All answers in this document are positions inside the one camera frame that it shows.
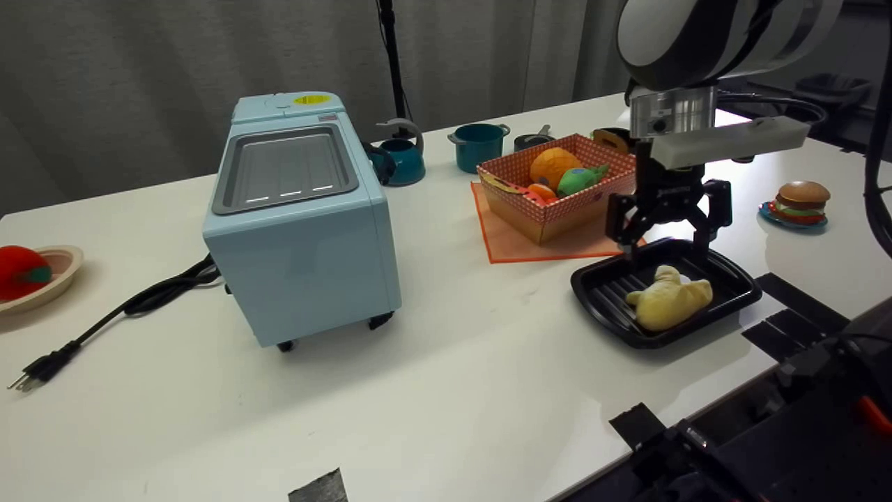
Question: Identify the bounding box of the grey curtain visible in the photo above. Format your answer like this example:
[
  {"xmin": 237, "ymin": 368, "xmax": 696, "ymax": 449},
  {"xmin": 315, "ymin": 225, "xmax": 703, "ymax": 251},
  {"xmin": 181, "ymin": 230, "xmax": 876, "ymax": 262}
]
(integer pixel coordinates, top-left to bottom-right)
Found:
[{"xmin": 0, "ymin": 0, "xmax": 651, "ymax": 216}]

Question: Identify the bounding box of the black tape piece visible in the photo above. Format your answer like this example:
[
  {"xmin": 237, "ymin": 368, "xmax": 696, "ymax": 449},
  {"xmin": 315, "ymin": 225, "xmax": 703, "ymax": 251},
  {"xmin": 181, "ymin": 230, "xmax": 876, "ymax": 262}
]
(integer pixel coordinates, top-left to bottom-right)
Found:
[
  {"xmin": 608, "ymin": 400, "xmax": 668, "ymax": 451},
  {"xmin": 742, "ymin": 307, "xmax": 821, "ymax": 363},
  {"xmin": 751, "ymin": 271, "xmax": 849, "ymax": 333},
  {"xmin": 287, "ymin": 466, "xmax": 351, "ymax": 502}
]

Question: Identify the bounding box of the orange checkered paper basket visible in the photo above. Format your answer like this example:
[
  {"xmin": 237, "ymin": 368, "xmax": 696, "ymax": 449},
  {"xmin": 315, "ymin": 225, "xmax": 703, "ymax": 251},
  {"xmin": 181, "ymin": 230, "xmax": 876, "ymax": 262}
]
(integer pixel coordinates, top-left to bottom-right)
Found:
[{"xmin": 474, "ymin": 130, "xmax": 643, "ymax": 248}]

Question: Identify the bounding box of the grey toy pan with lid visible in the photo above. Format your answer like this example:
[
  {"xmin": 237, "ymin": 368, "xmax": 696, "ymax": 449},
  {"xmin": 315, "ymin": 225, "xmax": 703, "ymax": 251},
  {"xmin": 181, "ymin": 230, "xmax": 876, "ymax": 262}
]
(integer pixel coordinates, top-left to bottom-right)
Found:
[{"xmin": 513, "ymin": 123, "xmax": 558, "ymax": 152}]

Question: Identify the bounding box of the black toy saucepan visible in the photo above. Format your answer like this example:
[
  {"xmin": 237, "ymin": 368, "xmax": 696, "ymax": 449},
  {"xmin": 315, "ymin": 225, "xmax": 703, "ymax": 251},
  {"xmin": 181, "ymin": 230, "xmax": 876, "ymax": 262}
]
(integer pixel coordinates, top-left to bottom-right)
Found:
[{"xmin": 590, "ymin": 126, "xmax": 637, "ymax": 158}]

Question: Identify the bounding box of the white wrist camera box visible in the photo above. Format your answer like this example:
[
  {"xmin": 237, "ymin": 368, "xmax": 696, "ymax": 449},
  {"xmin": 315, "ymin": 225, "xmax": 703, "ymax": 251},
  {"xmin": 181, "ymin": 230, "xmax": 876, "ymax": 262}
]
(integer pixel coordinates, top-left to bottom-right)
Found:
[{"xmin": 650, "ymin": 113, "xmax": 810, "ymax": 172}]

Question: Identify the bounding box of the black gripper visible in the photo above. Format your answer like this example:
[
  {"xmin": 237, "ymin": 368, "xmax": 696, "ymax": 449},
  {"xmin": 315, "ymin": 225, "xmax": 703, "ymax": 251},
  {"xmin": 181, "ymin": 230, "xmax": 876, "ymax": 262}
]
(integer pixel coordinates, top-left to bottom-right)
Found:
[{"xmin": 601, "ymin": 156, "xmax": 735, "ymax": 254}]

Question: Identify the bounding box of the small red toy fruit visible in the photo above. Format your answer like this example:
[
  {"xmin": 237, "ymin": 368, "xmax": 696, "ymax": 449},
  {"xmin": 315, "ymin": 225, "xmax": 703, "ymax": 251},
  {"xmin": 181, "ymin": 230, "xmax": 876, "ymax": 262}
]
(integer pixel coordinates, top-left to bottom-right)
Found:
[{"xmin": 524, "ymin": 181, "xmax": 559, "ymax": 208}]

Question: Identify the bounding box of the orange fruit toy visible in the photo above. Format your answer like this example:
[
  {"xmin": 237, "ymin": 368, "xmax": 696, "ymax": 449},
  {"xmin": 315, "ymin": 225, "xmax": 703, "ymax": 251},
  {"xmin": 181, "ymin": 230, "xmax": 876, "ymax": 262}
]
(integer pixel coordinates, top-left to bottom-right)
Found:
[{"xmin": 526, "ymin": 145, "xmax": 586, "ymax": 193}]

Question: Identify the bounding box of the red tomato plush toy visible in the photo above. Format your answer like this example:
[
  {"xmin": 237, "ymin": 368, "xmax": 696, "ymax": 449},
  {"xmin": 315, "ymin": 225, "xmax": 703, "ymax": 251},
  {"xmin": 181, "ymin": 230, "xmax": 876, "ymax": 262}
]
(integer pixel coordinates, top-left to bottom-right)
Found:
[{"xmin": 0, "ymin": 241, "xmax": 55, "ymax": 304}]

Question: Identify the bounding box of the yellow banana plush toy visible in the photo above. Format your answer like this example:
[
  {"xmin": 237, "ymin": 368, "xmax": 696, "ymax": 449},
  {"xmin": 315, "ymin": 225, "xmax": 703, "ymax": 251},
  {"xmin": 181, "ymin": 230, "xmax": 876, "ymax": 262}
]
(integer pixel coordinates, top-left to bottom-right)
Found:
[{"xmin": 623, "ymin": 262, "xmax": 715, "ymax": 333}]

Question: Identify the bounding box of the toy burger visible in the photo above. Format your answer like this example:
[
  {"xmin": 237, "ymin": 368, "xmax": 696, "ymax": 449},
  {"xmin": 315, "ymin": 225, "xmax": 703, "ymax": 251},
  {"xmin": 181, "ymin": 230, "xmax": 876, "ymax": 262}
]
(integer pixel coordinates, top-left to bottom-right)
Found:
[{"xmin": 767, "ymin": 177, "xmax": 832, "ymax": 229}]

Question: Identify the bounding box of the black ridged tray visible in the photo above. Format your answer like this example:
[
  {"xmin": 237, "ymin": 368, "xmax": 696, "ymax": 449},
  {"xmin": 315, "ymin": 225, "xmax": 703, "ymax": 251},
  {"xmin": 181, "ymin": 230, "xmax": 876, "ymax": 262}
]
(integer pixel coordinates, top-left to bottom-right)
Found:
[{"xmin": 569, "ymin": 234, "xmax": 764, "ymax": 352}]

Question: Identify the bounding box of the teal toy pot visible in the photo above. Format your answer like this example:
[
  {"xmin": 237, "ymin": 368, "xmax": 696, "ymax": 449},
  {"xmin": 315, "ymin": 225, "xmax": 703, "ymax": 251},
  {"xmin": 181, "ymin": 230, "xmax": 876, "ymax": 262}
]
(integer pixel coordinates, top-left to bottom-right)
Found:
[{"xmin": 445, "ymin": 120, "xmax": 513, "ymax": 174}]

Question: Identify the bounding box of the black power cord with plug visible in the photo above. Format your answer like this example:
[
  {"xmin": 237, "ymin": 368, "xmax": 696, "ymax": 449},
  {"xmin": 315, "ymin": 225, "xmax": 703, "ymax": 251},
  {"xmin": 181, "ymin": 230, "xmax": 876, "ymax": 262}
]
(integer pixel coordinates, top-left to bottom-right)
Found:
[{"xmin": 6, "ymin": 254, "xmax": 226, "ymax": 393}]

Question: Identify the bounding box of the light blue toaster oven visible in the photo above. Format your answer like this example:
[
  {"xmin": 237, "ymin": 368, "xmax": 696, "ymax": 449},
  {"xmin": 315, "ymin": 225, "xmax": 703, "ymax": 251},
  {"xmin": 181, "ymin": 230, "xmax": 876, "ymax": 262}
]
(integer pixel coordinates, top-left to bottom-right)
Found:
[{"xmin": 201, "ymin": 89, "xmax": 403, "ymax": 353}]

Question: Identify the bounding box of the orange cloth mat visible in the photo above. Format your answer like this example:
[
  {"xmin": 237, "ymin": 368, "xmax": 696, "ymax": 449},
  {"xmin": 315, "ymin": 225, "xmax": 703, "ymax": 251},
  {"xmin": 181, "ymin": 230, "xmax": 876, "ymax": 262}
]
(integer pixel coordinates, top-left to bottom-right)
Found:
[{"xmin": 467, "ymin": 177, "xmax": 636, "ymax": 266}]

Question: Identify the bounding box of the green avocado plush toy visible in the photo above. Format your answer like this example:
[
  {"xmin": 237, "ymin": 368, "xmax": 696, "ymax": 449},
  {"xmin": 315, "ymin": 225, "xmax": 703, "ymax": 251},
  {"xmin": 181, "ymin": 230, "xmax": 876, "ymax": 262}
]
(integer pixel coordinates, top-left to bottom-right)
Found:
[{"xmin": 554, "ymin": 161, "xmax": 613, "ymax": 197}]

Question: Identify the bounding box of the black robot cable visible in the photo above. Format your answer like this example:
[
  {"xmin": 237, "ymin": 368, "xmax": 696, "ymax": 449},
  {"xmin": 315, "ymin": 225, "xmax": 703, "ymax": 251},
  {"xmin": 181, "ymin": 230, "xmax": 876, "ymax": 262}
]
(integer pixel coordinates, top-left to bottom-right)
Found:
[{"xmin": 862, "ymin": 0, "xmax": 892, "ymax": 258}]

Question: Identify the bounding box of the teal toy kettle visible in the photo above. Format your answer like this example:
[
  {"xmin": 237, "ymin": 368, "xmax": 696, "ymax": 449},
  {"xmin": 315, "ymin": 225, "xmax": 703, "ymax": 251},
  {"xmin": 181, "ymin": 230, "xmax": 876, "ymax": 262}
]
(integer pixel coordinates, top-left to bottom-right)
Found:
[{"xmin": 367, "ymin": 116, "xmax": 428, "ymax": 188}]

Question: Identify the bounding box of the black robot mount with clamp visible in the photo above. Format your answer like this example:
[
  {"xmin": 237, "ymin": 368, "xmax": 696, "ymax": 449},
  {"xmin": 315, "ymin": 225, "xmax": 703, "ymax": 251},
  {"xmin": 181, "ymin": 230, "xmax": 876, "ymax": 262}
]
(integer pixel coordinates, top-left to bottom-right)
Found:
[{"xmin": 554, "ymin": 296, "xmax": 892, "ymax": 502}]

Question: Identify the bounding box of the beige shallow bowl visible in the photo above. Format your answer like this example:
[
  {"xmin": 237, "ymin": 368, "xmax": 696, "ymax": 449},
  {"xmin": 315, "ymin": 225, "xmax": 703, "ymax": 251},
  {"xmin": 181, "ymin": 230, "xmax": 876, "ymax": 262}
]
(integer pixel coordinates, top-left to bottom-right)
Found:
[{"xmin": 0, "ymin": 241, "xmax": 87, "ymax": 315}]

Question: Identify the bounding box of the small blue plate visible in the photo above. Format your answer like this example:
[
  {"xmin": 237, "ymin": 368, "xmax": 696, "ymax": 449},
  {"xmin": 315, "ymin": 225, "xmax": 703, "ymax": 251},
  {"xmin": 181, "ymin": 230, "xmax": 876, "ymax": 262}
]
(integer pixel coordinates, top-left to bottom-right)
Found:
[{"xmin": 756, "ymin": 197, "xmax": 830, "ymax": 234}]

